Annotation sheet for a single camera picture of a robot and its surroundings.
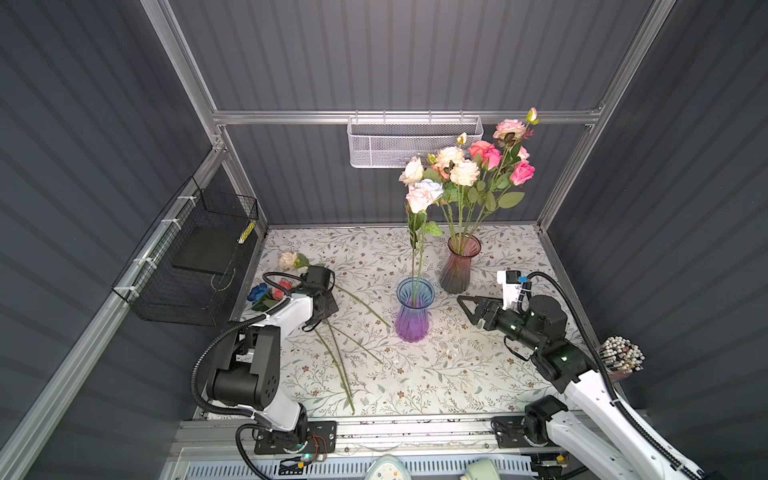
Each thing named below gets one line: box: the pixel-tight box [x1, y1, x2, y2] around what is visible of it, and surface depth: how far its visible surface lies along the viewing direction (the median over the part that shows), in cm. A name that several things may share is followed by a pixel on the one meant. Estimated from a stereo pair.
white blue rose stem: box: [417, 179, 444, 289], surface depth 70 cm
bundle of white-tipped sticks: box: [600, 336, 645, 383], surface depth 71 cm
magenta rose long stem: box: [482, 148, 503, 170], surface depth 80 cm
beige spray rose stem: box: [449, 132, 480, 247], surface depth 79 cm
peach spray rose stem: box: [427, 146, 477, 241], surface depth 78 cm
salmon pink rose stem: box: [468, 140, 494, 158], surface depth 83 cm
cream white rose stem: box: [398, 156, 424, 187], surface depth 79 cm
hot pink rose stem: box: [474, 161, 536, 235], surface depth 77 cm
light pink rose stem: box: [406, 184, 434, 301], surface depth 68 cm
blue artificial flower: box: [247, 282, 269, 301], surface depth 98 cm
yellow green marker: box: [236, 220, 257, 244], surface depth 83 cm
